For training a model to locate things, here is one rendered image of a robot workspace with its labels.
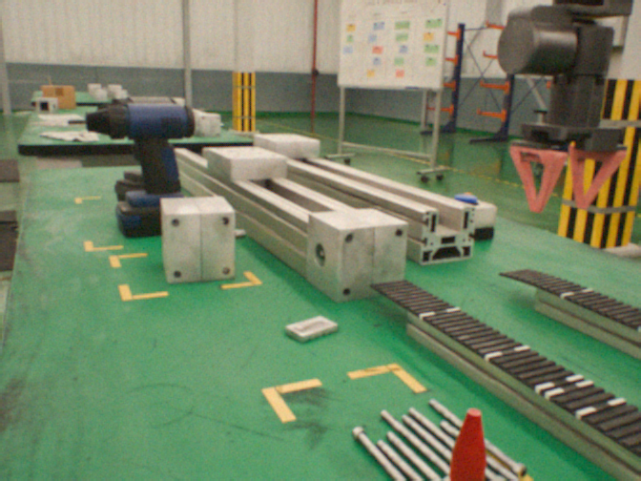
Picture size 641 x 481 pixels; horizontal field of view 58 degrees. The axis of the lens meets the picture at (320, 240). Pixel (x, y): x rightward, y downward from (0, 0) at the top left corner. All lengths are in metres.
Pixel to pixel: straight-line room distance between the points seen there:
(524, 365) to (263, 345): 0.26
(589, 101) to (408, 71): 5.93
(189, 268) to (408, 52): 5.95
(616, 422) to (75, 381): 0.45
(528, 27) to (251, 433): 0.47
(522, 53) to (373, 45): 6.32
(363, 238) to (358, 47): 6.43
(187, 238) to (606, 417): 0.53
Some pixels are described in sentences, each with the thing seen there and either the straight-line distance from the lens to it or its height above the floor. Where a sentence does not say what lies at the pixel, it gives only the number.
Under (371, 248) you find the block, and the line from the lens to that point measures 0.73.
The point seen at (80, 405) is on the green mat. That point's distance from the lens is 0.54.
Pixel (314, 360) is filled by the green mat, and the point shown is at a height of 0.78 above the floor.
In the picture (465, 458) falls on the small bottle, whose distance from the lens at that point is 0.31.
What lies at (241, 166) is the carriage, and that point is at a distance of 1.08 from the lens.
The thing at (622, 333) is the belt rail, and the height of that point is 0.80.
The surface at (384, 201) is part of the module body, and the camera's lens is 0.97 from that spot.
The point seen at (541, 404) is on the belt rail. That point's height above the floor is 0.80.
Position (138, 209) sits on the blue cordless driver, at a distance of 1.02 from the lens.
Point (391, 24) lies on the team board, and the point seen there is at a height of 1.63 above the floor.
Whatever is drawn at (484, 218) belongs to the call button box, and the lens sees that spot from 1.07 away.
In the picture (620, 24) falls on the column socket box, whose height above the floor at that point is 1.42.
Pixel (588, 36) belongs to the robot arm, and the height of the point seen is 1.10.
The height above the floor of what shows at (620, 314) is 0.81.
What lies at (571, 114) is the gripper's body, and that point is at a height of 1.02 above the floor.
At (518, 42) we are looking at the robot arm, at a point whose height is 1.09.
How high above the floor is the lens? 1.05
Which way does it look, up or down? 16 degrees down
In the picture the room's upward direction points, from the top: 2 degrees clockwise
